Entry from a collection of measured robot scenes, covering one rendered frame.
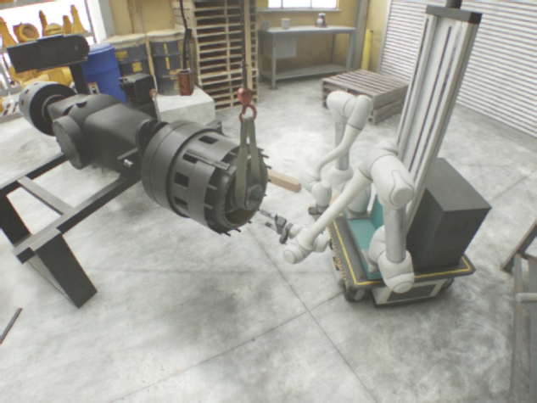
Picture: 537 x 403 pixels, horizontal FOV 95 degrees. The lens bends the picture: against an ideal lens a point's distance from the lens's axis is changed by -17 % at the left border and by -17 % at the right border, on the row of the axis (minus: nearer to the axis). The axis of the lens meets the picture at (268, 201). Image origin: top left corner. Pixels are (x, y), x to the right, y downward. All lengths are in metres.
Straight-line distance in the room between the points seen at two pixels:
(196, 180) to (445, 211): 1.32
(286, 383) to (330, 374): 0.27
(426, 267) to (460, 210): 0.49
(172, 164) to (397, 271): 1.26
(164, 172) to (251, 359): 1.21
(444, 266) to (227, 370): 1.54
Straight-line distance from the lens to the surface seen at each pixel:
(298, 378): 1.90
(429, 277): 2.09
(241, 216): 1.70
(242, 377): 1.90
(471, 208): 1.87
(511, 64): 6.11
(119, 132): 2.11
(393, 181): 1.14
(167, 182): 1.59
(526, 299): 1.45
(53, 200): 2.43
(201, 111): 4.19
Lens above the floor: 1.80
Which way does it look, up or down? 39 degrees down
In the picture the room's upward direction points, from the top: straight up
